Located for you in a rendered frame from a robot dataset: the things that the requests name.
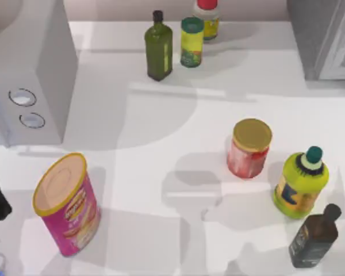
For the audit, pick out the red jar with gold lid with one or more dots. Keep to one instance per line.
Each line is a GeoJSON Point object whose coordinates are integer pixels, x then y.
{"type": "Point", "coordinates": [247, 152]}

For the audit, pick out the dark green glass bottle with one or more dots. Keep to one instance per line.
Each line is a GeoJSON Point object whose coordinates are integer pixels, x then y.
{"type": "Point", "coordinates": [158, 51]}

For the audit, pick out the yellow green can teal lid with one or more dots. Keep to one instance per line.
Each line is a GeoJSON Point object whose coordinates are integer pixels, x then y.
{"type": "Point", "coordinates": [191, 43]}

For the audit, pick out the clear bottle with red cap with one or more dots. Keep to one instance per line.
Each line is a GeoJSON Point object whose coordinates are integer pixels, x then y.
{"type": "Point", "coordinates": [211, 23]}

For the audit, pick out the pink can with yellow rim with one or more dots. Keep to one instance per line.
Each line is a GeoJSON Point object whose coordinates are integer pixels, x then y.
{"type": "Point", "coordinates": [69, 207]}

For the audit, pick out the lime bottle with teal cap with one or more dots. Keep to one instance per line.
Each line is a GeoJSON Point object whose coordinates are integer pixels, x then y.
{"type": "Point", "coordinates": [300, 187]}

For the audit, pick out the small microwave knob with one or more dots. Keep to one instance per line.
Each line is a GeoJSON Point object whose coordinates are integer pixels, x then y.
{"type": "Point", "coordinates": [32, 120]}

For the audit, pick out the large microwave knob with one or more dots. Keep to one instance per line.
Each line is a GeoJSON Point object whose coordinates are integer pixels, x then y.
{"type": "Point", "coordinates": [22, 97]}

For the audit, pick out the pale microwave oven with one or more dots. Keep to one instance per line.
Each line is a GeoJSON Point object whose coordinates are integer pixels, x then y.
{"type": "Point", "coordinates": [31, 57]}

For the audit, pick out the dark brown glass bottle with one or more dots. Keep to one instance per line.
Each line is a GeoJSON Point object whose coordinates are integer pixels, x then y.
{"type": "Point", "coordinates": [313, 241]}

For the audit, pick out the grey cabinet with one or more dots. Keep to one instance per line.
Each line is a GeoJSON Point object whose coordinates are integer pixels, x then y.
{"type": "Point", "coordinates": [325, 37]}

